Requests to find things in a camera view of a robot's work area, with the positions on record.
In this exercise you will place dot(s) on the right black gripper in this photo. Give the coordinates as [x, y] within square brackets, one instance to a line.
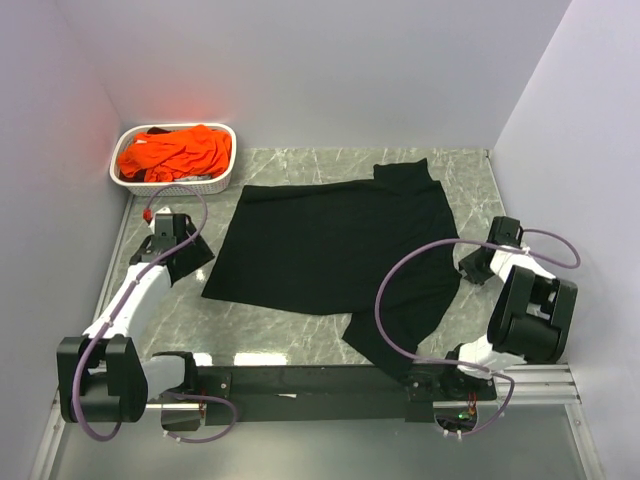
[468, 263]

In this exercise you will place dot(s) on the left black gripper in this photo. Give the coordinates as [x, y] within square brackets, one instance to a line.
[201, 255]

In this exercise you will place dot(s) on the black t-shirt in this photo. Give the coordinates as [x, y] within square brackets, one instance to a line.
[379, 250]

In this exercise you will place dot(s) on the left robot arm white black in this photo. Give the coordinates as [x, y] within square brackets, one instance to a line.
[115, 384]

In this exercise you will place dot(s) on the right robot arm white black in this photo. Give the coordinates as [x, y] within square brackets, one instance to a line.
[531, 319]

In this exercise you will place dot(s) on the orange t-shirt in basket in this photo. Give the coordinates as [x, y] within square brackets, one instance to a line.
[160, 156]

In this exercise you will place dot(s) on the white plastic laundry basket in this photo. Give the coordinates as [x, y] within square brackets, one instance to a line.
[202, 185]

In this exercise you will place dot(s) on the black base beam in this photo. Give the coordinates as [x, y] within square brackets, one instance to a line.
[338, 392]

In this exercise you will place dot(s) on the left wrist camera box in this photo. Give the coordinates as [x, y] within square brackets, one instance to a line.
[176, 226]

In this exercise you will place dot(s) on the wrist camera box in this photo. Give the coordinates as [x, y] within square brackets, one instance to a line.
[505, 230]
[176, 226]

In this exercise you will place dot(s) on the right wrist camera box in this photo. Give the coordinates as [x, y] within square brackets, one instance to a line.
[505, 230]

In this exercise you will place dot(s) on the aluminium rail frame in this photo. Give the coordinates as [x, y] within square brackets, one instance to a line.
[543, 435]

